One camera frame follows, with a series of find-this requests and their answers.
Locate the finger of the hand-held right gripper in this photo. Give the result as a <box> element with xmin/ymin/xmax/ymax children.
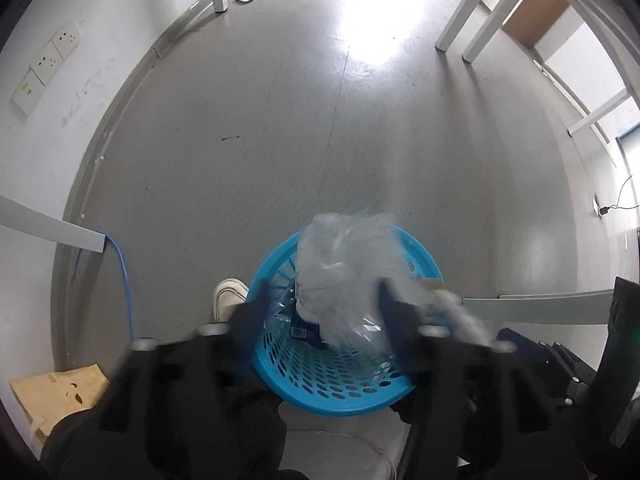
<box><xmin>497</xmin><ymin>327</ymin><xmax>598</xmax><ymax>408</ymax></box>

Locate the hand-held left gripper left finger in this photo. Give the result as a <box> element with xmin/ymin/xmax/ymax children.
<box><xmin>97</xmin><ymin>277</ymin><xmax>286</xmax><ymax>480</ymax></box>

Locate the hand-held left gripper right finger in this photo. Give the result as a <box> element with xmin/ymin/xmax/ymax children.
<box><xmin>377</xmin><ymin>280</ymin><xmax>531</xmax><ymax>480</ymax></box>

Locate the clear plastic bag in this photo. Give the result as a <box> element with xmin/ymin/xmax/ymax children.
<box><xmin>295</xmin><ymin>210</ymin><xmax>493</xmax><ymax>351</ymax></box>

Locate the blue plastic mesh basket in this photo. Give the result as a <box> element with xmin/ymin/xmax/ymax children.
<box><xmin>245</xmin><ymin>225</ymin><xmax>446</xmax><ymax>417</ymax></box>

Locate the white shoe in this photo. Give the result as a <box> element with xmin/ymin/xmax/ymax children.
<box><xmin>212</xmin><ymin>278</ymin><xmax>249</xmax><ymax>323</ymax></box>

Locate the grey metal beam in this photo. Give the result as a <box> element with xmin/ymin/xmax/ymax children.
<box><xmin>460</xmin><ymin>290</ymin><xmax>617</xmax><ymax>326</ymax></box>
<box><xmin>0</xmin><ymin>195</ymin><xmax>107</xmax><ymax>252</ymax></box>

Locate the white chair seat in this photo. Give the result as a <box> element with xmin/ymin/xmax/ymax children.
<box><xmin>285</xmin><ymin>412</ymin><xmax>408</xmax><ymax>480</ymax></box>

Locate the brown cardboard piece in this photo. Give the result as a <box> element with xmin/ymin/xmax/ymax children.
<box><xmin>9</xmin><ymin>365</ymin><xmax>111</xmax><ymax>448</ymax></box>

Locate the brown board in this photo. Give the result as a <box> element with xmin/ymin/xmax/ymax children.
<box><xmin>502</xmin><ymin>0</ymin><xmax>571</xmax><ymax>48</ymax></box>

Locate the blue cable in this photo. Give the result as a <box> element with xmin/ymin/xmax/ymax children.
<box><xmin>75</xmin><ymin>232</ymin><xmax>136</xmax><ymax>346</ymax></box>

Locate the black charger with cable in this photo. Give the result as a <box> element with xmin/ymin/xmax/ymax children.
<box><xmin>597</xmin><ymin>175</ymin><xmax>640</xmax><ymax>217</ymax></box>

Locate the white wall socket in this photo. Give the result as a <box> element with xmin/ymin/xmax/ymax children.
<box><xmin>51</xmin><ymin>20</ymin><xmax>82</xmax><ymax>58</ymax></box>
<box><xmin>11</xmin><ymin>70</ymin><xmax>43</xmax><ymax>117</ymax></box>
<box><xmin>31</xmin><ymin>42</ymin><xmax>65</xmax><ymax>86</ymax></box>

